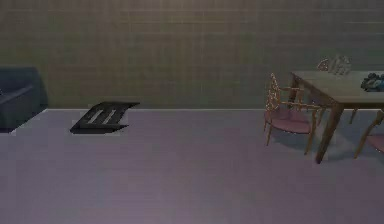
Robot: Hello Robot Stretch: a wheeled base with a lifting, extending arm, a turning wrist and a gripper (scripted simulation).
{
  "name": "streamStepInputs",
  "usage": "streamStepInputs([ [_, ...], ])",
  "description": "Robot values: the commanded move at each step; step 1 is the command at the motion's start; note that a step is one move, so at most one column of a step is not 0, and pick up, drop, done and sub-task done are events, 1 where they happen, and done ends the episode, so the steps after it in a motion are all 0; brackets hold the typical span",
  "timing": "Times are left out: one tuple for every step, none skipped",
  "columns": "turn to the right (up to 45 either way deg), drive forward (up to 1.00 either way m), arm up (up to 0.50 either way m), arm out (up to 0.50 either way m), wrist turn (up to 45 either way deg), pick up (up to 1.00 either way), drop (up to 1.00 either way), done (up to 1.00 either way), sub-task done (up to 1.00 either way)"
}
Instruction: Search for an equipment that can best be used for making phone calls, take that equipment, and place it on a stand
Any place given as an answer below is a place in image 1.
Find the wooden chair with pink seat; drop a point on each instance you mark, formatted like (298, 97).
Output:
(338, 65)
(375, 133)
(286, 118)

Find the brown wooden dining table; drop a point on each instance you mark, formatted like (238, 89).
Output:
(336, 88)

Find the dark blue sofa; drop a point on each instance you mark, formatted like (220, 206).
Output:
(18, 96)

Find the dark blue green object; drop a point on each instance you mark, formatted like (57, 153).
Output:
(373, 82)

